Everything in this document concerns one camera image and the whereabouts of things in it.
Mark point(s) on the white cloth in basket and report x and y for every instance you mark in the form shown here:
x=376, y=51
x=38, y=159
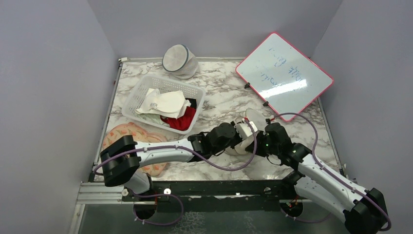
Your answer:
x=169, y=104

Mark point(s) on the red cloth in basket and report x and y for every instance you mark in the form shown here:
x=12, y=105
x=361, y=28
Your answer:
x=182, y=123

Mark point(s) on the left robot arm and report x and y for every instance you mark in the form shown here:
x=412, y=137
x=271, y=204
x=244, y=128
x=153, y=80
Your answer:
x=121, y=160

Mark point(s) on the floral orange cushion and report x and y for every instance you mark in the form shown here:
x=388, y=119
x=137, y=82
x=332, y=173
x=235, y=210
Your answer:
x=139, y=134

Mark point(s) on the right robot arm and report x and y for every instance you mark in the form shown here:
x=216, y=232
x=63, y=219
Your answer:
x=361, y=210

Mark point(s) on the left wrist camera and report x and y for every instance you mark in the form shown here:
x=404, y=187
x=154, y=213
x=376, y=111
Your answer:
x=246, y=130

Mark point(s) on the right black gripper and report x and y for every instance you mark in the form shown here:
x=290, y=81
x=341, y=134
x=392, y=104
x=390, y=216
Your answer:
x=260, y=136

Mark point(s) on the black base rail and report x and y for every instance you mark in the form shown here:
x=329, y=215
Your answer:
x=197, y=196

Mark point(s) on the pink framed whiteboard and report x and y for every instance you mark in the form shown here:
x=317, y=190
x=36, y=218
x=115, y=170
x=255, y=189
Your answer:
x=282, y=75

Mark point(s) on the white plastic basket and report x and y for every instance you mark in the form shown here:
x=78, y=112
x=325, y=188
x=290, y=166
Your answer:
x=149, y=86

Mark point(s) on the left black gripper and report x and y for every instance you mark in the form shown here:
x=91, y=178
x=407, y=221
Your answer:
x=239, y=138

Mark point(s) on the round mesh laundry bag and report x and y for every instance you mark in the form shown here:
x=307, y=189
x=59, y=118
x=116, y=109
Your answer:
x=180, y=62

